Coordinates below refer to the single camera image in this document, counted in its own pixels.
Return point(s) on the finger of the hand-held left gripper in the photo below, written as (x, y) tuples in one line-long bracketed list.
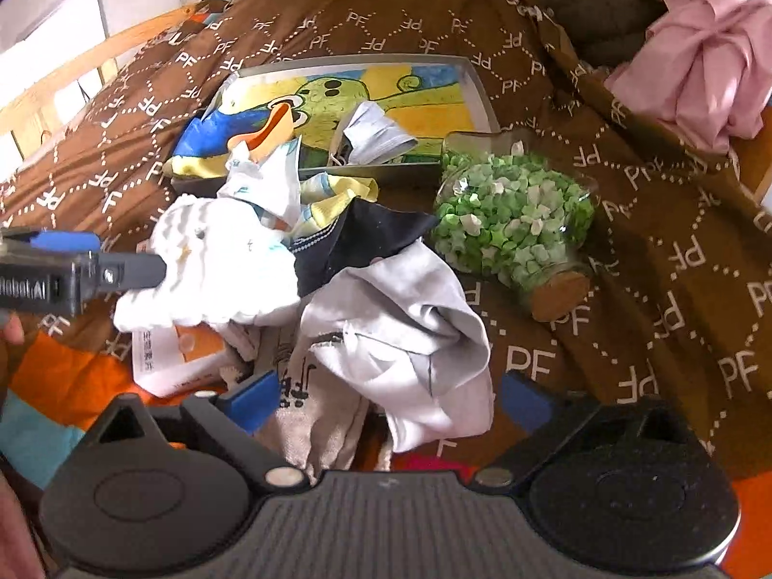
[(131, 271), (65, 241)]

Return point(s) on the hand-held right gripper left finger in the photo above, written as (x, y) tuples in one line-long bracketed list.
[(250, 403)]

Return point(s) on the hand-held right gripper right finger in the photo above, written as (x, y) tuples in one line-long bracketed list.
[(523, 401)]

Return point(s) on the beige canvas bag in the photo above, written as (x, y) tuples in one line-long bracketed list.
[(322, 428)]

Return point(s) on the white muslin cloth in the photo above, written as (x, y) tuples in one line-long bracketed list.
[(223, 265)]

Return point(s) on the white grey garment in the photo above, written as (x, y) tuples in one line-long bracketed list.
[(410, 338)]

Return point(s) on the white cloth with teal print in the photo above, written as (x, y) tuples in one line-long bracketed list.
[(268, 184)]

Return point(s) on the dark navy cloth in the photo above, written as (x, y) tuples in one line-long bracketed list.
[(362, 235)]

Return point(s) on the striped towel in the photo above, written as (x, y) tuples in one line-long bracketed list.
[(329, 193)]

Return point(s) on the grey tray with cartoon drawing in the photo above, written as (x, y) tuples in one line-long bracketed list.
[(395, 93)]

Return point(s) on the person's left forearm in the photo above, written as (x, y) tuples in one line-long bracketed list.
[(15, 531)]

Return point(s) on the person's left hand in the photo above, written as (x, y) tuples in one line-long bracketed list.
[(11, 330)]

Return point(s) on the white packet with orange label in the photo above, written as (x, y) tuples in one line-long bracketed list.
[(175, 362)]

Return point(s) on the orange and teal quilt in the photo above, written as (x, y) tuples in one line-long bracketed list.
[(54, 374)]

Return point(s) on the glass jar of green stars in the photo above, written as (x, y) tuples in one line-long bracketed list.
[(512, 223)]

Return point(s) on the brown printed blanket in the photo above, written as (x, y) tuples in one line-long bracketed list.
[(651, 241)]

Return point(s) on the window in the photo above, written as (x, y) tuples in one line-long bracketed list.
[(51, 18)]

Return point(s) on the small white grey cloth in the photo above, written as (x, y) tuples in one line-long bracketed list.
[(371, 132)]

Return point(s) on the pink cloth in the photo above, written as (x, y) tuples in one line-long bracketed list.
[(705, 60)]

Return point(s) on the dark olive jacket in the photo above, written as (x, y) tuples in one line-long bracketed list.
[(609, 6)]

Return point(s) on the wooden bed rail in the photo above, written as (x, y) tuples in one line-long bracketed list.
[(90, 55)]

